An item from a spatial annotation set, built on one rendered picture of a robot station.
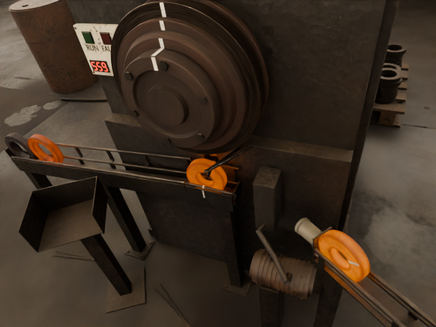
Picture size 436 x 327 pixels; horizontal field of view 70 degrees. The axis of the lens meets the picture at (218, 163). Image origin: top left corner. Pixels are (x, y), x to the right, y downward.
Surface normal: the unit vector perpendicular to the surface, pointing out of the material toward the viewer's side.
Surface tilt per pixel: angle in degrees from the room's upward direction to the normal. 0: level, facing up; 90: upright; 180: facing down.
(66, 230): 5
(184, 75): 90
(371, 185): 0
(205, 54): 47
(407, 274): 0
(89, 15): 90
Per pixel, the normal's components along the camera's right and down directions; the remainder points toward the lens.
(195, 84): -0.40, 0.65
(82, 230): -0.21, -0.71
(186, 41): 0.05, -0.25
